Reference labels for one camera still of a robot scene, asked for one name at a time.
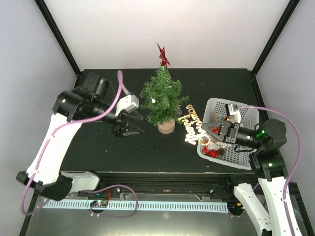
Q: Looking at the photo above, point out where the left black frame post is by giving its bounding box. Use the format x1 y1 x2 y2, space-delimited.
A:
34 0 81 75

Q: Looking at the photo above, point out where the left controller circuit board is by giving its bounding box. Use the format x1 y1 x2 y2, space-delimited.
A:
90 200 108 208

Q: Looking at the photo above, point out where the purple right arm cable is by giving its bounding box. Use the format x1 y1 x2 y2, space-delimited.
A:
241 105 302 236

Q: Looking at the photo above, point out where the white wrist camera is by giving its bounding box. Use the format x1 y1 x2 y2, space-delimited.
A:
115 94 139 116
225 103 241 123

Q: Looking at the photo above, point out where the right controller circuit board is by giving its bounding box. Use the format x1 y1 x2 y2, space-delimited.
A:
227 202 244 210

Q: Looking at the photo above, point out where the black frame post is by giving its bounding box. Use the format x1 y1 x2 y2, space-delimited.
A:
34 0 81 75
252 0 300 76

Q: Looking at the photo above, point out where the controller circuit board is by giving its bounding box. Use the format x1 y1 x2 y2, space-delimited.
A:
90 200 108 208
227 202 244 210

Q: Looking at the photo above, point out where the right black frame post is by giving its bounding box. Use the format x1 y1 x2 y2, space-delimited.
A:
252 0 300 76

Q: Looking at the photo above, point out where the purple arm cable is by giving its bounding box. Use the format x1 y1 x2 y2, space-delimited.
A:
20 70 131 216
241 105 302 236

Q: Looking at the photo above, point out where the small green christmas tree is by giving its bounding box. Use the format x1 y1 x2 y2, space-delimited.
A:
140 65 189 126

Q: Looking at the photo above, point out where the round wooden tree base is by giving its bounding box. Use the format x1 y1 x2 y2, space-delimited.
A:
157 119 175 134

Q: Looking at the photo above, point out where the gold merry christmas sign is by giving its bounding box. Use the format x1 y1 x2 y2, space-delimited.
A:
178 104 211 146

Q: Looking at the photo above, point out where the red gift ornament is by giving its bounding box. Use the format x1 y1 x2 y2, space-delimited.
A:
201 146 218 158

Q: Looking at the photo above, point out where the brown pine cone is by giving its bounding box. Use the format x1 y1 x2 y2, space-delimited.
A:
216 147 225 156

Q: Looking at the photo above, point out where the white slotted cable duct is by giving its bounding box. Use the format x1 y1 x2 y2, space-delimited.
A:
44 199 228 213

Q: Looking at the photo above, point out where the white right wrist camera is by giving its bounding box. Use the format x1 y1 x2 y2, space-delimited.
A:
225 103 241 123

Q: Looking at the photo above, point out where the red star ornament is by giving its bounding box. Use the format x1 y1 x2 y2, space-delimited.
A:
157 43 170 69

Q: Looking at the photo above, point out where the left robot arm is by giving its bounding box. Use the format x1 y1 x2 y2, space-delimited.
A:
16 71 143 201

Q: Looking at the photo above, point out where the burlap bow ornament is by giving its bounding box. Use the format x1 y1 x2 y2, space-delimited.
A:
209 112 218 122

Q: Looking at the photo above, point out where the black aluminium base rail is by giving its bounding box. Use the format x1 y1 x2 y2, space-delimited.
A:
36 172 298 200

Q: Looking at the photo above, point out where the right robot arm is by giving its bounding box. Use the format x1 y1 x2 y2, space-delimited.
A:
202 119 302 236

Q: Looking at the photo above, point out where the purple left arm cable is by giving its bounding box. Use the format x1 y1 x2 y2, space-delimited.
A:
20 70 131 216

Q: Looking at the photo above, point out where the white perforated plastic basket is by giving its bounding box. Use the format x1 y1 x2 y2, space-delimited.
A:
197 98 259 170

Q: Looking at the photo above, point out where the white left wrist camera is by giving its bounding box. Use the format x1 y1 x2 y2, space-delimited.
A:
115 94 139 116

